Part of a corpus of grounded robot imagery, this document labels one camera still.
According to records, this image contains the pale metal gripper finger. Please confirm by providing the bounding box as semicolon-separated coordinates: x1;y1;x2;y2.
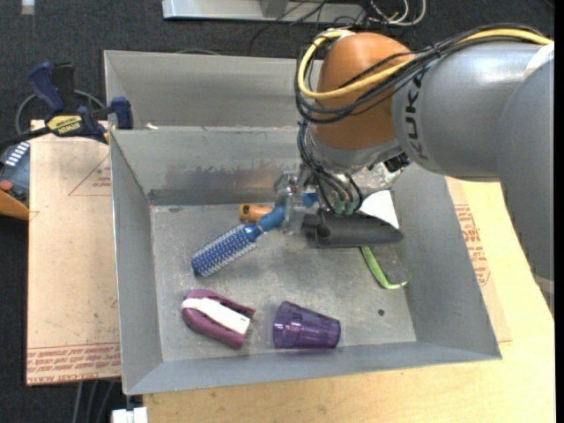
281;206;308;237
273;181;295;213

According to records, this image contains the blue hairbrush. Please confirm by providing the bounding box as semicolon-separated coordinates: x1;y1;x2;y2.
190;191;319;278

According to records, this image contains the orange plastic tube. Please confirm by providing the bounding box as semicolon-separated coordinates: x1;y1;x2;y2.
238;203;275;223

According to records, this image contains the dark grey cylinder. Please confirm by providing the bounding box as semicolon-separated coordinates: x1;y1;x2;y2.
302;212;404;249

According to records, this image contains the grey metal bin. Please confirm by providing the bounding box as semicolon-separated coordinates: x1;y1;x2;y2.
103;49;503;397

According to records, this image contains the purple plastic cup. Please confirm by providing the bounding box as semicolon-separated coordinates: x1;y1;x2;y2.
271;300;342;351

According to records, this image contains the green and grey flat scrubber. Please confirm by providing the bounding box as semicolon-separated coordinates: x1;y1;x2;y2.
360;244;412;291

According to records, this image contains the purple and white stapler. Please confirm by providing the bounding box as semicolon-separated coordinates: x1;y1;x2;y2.
180;288;257;351

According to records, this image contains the brown cardboard board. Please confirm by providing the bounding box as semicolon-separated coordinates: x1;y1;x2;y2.
25;120;513;387

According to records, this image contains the black cylinder on white bracket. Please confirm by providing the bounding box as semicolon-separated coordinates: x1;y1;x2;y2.
358;151;412;231

